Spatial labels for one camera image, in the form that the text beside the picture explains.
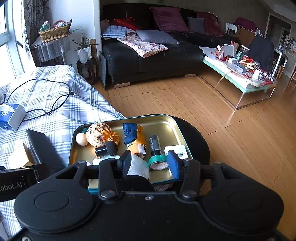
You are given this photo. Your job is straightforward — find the light blue face mask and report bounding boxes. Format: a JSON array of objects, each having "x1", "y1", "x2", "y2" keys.
[{"x1": 91, "y1": 154, "x2": 149, "y2": 180}]

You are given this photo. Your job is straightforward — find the black clear cylindrical bottle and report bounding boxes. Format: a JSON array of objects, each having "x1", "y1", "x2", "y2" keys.
[{"x1": 149, "y1": 135, "x2": 162, "y2": 157}]

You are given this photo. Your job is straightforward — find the blue orange cloth bundle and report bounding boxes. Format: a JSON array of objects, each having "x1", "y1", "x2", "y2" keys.
[{"x1": 122, "y1": 123, "x2": 147, "y2": 159}]

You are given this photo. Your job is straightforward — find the orange embroidered drawstring pouch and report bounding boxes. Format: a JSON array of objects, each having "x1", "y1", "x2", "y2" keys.
[{"x1": 86, "y1": 123, "x2": 120, "y2": 147}]

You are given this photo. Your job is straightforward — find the green handled beige makeup sponge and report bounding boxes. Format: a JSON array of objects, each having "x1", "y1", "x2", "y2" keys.
[{"x1": 75, "y1": 128, "x2": 88, "y2": 146}]

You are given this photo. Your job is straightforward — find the white paper packet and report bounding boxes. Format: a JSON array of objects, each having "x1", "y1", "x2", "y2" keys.
[{"x1": 164, "y1": 145, "x2": 189, "y2": 160}]

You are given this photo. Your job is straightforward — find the green tape roll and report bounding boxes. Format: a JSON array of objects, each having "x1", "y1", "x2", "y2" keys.
[{"x1": 149, "y1": 155, "x2": 168, "y2": 171}]

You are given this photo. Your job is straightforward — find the black makeup brush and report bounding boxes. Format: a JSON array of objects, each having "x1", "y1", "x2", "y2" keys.
[{"x1": 94, "y1": 141, "x2": 118, "y2": 158}]

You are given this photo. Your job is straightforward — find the gold gift box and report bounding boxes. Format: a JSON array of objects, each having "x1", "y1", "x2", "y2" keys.
[{"x1": 23, "y1": 144, "x2": 34, "y2": 167}]

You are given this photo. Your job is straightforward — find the gold teal metal tray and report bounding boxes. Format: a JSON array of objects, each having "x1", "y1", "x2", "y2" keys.
[{"x1": 69, "y1": 115, "x2": 187, "y2": 199}]

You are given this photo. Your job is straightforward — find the round black stool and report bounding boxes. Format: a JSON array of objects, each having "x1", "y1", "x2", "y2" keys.
[{"x1": 147, "y1": 113, "x2": 211, "y2": 195}]

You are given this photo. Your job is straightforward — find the black box lid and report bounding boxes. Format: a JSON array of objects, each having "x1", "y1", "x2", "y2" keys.
[{"x1": 26, "y1": 130, "x2": 66, "y2": 174}]

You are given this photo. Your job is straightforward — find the blue Tempo tissue box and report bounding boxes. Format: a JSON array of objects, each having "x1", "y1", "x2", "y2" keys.
[{"x1": 0, "y1": 104, "x2": 27, "y2": 131}]

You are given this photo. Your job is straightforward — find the grey plaid bed sheet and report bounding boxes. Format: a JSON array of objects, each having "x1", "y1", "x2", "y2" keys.
[{"x1": 0, "y1": 64, "x2": 127, "y2": 238}]

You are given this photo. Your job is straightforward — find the glass coffee table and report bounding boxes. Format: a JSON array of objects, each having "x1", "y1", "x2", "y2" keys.
[{"x1": 200, "y1": 46, "x2": 276, "y2": 110}]

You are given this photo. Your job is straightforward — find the black leather sofa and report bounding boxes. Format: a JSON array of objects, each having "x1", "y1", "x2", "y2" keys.
[{"x1": 100, "y1": 3, "x2": 240, "y2": 85}]

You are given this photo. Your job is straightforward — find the small dark wooden stand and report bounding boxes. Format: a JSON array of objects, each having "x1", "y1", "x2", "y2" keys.
[{"x1": 76, "y1": 57, "x2": 98, "y2": 85}]

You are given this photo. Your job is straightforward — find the floral folded cloth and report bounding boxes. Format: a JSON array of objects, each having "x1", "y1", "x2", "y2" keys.
[{"x1": 117, "y1": 35, "x2": 168, "y2": 58}]

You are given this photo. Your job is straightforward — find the potted plant white pot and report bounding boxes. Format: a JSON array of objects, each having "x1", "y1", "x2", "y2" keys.
[{"x1": 72, "y1": 31, "x2": 97, "y2": 64}]

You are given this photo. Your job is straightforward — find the grey cushion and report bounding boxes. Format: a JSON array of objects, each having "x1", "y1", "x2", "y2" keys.
[{"x1": 136, "y1": 30, "x2": 179, "y2": 45}]

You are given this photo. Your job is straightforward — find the blue checked folded cloth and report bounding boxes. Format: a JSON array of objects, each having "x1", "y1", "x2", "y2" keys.
[{"x1": 101, "y1": 25, "x2": 126, "y2": 39}]

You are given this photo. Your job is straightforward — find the grey side table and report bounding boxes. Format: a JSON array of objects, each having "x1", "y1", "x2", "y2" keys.
[{"x1": 31, "y1": 36, "x2": 71, "y2": 67}]

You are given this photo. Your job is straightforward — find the dark red cushion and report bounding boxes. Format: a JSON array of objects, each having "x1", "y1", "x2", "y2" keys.
[{"x1": 151, "y1": 7, "x2": 190, "y2": 32}]

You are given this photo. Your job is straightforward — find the wicker basket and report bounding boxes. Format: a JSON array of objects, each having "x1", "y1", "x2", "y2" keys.
[{"x1": 39, "y1": 20, "x2": 72, "y2": 43}]

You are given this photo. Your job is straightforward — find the patterned curtain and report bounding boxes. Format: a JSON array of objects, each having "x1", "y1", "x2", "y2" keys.
[{"x1": 22, "y1": 1, "x2": 52, "y2": 67}]

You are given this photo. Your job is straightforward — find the black cable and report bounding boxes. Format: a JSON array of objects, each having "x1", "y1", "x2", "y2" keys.
[{"x1": 0, "y1": 78, "x2": 75, "y2": 122}]

